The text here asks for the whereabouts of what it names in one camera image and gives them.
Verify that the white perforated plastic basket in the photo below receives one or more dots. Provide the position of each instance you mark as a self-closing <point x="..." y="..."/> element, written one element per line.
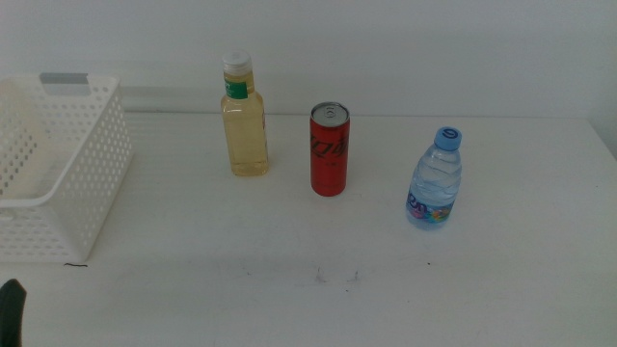
<point x="82" y="193"/>

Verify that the small water bottle blue cap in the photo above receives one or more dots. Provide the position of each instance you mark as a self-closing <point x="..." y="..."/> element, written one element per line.
<point x="434" y="188"/>

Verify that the yellow tea bottle white cap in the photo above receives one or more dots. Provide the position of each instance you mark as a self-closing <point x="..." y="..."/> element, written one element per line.
<point x="244" y="140"/>

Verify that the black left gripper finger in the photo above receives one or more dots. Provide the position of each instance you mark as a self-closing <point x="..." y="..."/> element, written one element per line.
<point x="10" y="313"/>

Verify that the red soda can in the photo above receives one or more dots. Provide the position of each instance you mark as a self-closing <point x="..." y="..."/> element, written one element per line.
<point x="329" y="159"/>

